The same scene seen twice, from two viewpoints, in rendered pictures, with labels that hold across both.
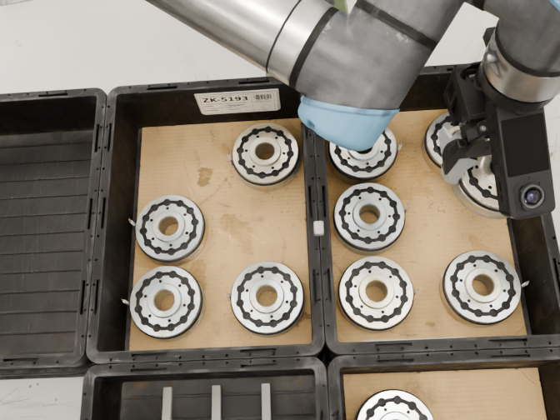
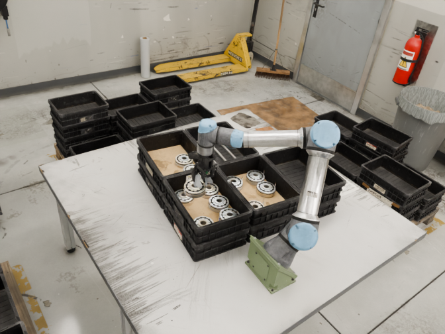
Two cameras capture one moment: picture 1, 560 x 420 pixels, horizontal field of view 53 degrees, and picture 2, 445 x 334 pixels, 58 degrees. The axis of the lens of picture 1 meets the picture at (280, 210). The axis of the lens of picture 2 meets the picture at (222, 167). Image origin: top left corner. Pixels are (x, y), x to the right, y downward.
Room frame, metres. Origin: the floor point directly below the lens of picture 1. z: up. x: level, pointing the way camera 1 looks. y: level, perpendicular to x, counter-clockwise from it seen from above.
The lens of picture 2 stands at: (1.41, -1.16, 2.20)
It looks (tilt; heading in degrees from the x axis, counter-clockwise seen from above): 36 degrees down; 138
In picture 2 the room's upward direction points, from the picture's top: 7 degrees clockwise
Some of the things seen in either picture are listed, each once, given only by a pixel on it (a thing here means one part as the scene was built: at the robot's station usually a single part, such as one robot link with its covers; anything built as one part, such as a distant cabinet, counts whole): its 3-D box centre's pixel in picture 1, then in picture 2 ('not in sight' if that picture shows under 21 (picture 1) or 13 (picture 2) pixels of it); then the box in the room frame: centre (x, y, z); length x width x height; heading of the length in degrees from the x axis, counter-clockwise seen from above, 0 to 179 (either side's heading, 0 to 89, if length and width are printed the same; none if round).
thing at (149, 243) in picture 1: (169, 227); (266, 187); (0.30, 0.16, 0.86); 0.10 x 0.10 x 0.01
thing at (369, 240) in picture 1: (368, 215); (218, 201); (0.25, -0.12, 0.86); 0.10 x 0.10 x 0.01
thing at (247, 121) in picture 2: not in sight; (244, 119); (-0.52, 0.74, 0.71); 0.22 x 0.19 x 0.01; 178
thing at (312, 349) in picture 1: (207, 210); (257, 181); (0.29, 0.10, 0.92); 0.40 x 0.30 x 0.02; 171
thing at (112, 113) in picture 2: not in sight; (126, 120); (-1.53, 0.25, 0.31); 0.40 x 0.30 x 0.34; 88
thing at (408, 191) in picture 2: not in sight; (385, 197); (0.45, 1.35, 0.37); 0.40 x 0.30 x 0.45; 178
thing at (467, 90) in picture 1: (500, 97); (205, 164); (0.26, -0.24, 1.14); 0.09 x 0.08 x 0.12; 179
